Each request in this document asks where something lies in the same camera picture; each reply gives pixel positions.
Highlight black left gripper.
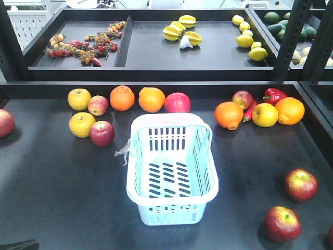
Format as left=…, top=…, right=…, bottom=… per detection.
left=1, top=239, right=39, bottom=250

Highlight light blue plastic basket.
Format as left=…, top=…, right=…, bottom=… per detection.
left=115, top=112, right=219, bottom=226

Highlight red apple far corner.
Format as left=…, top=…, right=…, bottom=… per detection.
left=0, top=109, right=15, bottom=138

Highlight yellow apple front left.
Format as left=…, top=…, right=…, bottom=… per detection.
left=69, top=112, right=96, bottom=138

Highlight dark red apple left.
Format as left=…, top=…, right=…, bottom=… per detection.
left=89, top=121, right=115, bottom=147

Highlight yellow apple back left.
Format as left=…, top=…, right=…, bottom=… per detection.
left=67, top=89, right=92, bottom=111

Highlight small red apple back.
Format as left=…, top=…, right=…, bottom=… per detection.
left=88, top=95, right=109, bottom=116

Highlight big red apple back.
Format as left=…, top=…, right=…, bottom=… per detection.
left=164, top=92, right=191, bottom=113

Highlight cherry tomato vine pile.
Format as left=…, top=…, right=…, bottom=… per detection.
left=44, top=21, right=126, bottom=67

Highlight orange left of pair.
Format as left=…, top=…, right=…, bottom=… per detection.
left=214, top=101, right=244, bottom=130

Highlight red apple front middle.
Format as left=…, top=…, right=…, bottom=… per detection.
left=263, top=206, right=302, bottom=243

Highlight white garlic bulb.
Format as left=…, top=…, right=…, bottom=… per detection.
left=180, top=36, right=193, bottom=49

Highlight red apple behind oranges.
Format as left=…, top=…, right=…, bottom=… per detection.
left=232, top=90, right=254, bottom=111

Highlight yellow apple by orange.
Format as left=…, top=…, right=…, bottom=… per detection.
left=252, top=103, right=279, bottom=128

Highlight red apple front left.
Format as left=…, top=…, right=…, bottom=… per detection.
left=284, top=168, right=318, bottom=203

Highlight red bell pepper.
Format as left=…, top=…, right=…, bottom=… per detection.
left=262, top=88, right=288, bottom=106

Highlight black wooden display stand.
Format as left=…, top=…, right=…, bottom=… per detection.
left=1, top=8, right=332, bottom=249

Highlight large orange right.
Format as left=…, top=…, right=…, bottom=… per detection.
left=275, top=97, right=305, bottom=126

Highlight red apple bottom edge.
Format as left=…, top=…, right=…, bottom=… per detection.
left=326, top=226, right=333, bottom=249

